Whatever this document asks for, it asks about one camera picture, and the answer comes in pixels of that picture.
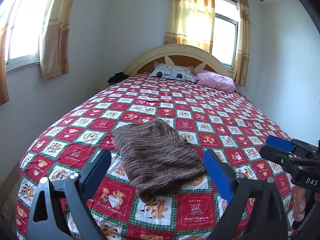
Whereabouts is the brown knit sweater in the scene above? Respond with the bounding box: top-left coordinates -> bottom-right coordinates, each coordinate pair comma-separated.
113,119 -> 206,202

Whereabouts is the person's right hand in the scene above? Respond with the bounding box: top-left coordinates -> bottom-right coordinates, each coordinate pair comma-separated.
293,187 -> 306,222

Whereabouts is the red patchwork bedspread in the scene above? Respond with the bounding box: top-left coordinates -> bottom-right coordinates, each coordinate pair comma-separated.
16,74 -> 296,239

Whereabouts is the pink pillow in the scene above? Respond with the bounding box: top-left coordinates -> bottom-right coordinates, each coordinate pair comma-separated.
195,70 -> 235,92

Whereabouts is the cream wooden headboard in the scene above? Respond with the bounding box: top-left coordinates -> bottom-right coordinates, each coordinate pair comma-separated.
123,44 -> 231,77

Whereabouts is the grey patterned pillow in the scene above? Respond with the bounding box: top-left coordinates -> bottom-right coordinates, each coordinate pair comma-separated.
150,62 -> 195,83

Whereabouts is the back window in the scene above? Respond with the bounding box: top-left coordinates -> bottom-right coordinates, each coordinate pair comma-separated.
212,0 -> 239,70

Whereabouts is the window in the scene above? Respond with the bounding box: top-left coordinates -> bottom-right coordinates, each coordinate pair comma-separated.
212,0 -> 239,70
1,0 -> 48,72

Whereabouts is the black item beside bed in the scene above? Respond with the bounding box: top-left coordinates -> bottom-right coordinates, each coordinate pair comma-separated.
108,72 -> 129,86

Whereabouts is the yellow right curtain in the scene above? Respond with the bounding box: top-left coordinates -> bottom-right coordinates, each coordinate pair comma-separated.
234,0 -> 251,87

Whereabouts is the yellow curtain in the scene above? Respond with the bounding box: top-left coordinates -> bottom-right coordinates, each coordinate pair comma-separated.
234,0 -> 251,87
163,0 -> 215,53

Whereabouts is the beige left curtain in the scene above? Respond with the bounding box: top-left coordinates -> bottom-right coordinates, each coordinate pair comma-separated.
39,0 -> 74,81

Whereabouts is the yellow centre curtain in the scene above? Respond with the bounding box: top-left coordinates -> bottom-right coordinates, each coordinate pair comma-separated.
163,0 -> 215,53

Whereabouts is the left side window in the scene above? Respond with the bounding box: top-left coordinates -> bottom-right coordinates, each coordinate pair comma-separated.
1,0 -> 48,72

